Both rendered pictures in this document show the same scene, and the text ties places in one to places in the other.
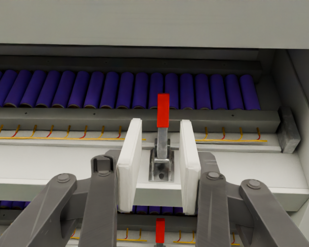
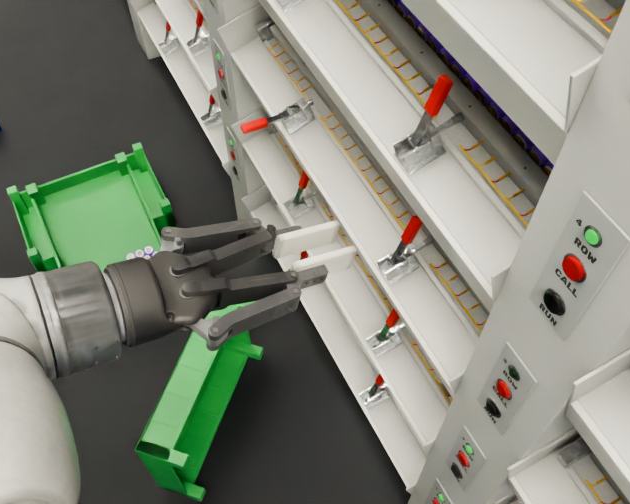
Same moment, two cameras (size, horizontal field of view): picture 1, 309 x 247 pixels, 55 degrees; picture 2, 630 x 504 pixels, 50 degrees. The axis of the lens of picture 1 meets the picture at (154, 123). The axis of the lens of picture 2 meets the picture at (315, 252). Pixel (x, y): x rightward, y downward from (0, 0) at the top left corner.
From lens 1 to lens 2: 0.56 m
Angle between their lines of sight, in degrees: 47
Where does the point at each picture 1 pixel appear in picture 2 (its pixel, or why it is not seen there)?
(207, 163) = (313, 272)
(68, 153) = (362, 196)
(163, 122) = (405, 238)
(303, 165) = not seen: hidden behind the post
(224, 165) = (433, 313)
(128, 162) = (280, 238)
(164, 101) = (413, 224)
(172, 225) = not seen: hidden behind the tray
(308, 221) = (451, 416)
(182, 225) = not seen: hidden behind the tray
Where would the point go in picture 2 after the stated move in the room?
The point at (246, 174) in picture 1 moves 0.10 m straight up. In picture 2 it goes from (437, 334) to (452, 287)
